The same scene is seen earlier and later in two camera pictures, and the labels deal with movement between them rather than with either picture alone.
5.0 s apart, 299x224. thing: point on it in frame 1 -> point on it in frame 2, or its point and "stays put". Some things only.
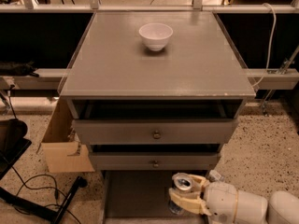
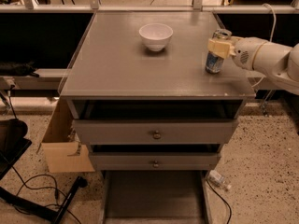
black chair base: [13, 143] stays put
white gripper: [220, 199] -> [244, 54]
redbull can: [180, 182] -> [214, 63]
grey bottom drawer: [142, 197] stays put
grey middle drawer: [155, 157] stays put
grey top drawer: [111, 121] stays put
